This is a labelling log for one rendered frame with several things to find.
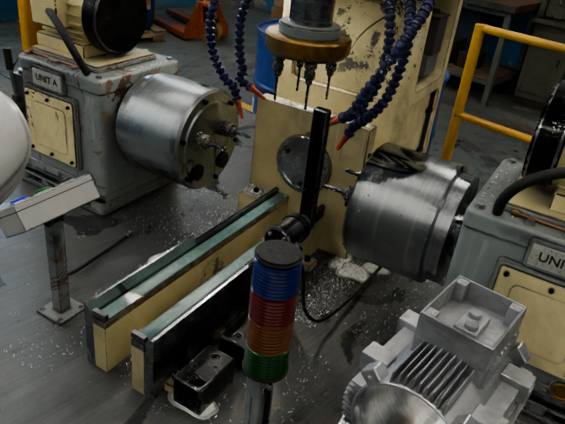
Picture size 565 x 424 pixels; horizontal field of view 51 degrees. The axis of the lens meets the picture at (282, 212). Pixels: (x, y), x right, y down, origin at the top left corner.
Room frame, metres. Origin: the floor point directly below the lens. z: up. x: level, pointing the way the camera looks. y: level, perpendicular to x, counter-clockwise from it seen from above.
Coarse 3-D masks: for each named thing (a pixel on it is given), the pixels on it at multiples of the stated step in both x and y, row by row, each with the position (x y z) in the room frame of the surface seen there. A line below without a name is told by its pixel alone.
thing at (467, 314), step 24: (456, 288) 0.69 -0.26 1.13; (480, 288) 0.69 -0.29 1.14; (456, 312) 0.66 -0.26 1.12; (480, 312) 0.64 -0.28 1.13; (504, 312) 0.66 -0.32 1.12; (432, 336) 0.60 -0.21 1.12; (456, 336) 0.58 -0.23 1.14; (480, 336) 0.62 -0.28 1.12; (504, 336) 0.59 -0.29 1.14; (456, 360) 0.58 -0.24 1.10; (480, 360) 0.56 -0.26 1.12; (504, 360) 0.62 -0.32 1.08; (480, 384) 0.56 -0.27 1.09
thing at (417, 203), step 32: (384, 160) 1.06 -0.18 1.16; (416, 160) 1.06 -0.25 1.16; (352, 192) 1.02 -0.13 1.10; (384, 192) 1.00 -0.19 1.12; (416, 192) 0.99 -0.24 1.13; (448, 192) 0.99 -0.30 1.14; (352, 224) 1.00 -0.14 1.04; (384, 224) 0.97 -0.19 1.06; (416, 224) 0.95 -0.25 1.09; (448, 224) 0.94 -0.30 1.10; (384, 256) 0.97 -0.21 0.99; (416, 256) 0.94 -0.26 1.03; (448, 256) 1.00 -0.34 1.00
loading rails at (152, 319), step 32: (224, 224) 1.13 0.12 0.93; (256, 224) 1.20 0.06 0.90; (320, 224) 1.27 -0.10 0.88; (160, 256) 0.97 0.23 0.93; (192, 256) 1.00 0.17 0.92; (224, 256) 1.09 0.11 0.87; (128, 288) 0.87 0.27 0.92; (160, 288) 0.90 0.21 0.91; (192, 288) 0.99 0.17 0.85; (224, 288) 0.90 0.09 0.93; (96, 320) 0.79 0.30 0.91; (128, 320) 0.82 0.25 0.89; (160, 320) 0.80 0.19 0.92; (192, 320) 0.81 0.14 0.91; (224, 320) 0.91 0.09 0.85; (96, 352) 0.79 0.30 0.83; (128, 352) 0.82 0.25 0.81; (160, 352) 0.74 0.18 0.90; (192, 352) 0.82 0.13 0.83; (160, 384) 0.74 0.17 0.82
